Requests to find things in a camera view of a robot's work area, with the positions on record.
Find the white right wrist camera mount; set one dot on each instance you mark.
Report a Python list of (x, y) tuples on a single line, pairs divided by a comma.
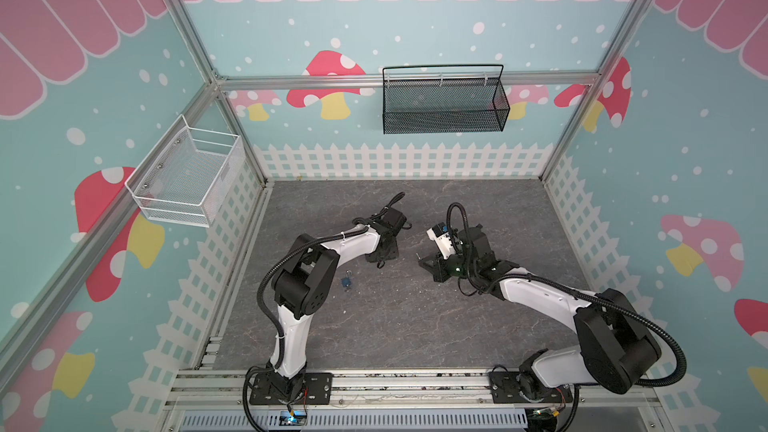
[(446, 239)]

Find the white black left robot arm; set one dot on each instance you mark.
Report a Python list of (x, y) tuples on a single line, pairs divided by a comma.
[(299, 284)]

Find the white ribbed cable duct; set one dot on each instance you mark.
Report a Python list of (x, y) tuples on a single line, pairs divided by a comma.
[(395, 420)]

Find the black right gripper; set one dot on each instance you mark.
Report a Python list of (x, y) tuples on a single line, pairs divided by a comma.
[(441, 261)]

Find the white wire wall basket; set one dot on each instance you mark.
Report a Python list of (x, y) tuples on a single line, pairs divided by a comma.
[(187, 176)]

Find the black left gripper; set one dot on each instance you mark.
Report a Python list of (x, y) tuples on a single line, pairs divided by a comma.
[(371, 257)]

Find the aluminium frame profile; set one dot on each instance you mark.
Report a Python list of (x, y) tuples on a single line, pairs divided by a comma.
[(88, 87)]

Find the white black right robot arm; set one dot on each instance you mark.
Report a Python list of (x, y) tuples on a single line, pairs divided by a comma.
[(613, 350)]

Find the black mesh wall basket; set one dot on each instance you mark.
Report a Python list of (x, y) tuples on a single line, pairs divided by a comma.
[(452, 98)]

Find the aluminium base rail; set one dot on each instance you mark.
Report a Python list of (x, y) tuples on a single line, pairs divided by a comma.
[(352, 389)]

